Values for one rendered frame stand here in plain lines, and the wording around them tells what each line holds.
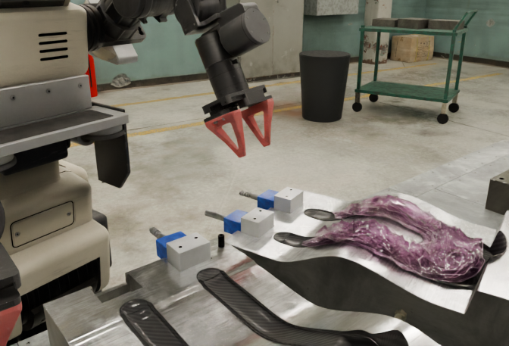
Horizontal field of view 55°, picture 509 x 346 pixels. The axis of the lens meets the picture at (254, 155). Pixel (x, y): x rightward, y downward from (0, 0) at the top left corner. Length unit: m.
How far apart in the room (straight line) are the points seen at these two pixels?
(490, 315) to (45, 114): 0.72
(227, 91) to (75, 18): 0.30
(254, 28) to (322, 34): 6.94
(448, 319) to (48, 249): 0.67
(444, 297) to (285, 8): 6.03
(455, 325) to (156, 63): 5.84
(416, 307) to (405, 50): 7.87
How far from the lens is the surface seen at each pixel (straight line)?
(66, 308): 0.65
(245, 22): 0.74
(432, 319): 0.70
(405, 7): 8.94
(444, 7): 9.10
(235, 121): 0.75
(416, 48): 8.53
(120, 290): 0.69
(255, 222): 0.81
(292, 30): 6.68
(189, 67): 6.51
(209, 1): 0.82
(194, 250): 0.68
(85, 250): 0.99
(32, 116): 0.88
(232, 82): 0.79
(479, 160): 1.45
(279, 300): 0.63
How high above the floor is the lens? 1.26
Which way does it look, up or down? 20 degrees down
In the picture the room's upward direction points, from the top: straight up
